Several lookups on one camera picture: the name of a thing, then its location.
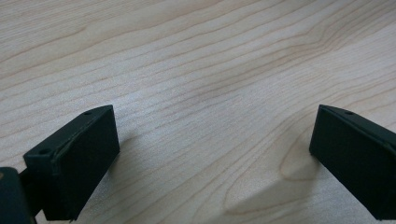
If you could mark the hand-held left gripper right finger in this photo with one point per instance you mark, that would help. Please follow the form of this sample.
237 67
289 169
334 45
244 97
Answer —
355 161

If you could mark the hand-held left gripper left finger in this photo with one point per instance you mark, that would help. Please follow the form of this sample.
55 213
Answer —
74 165

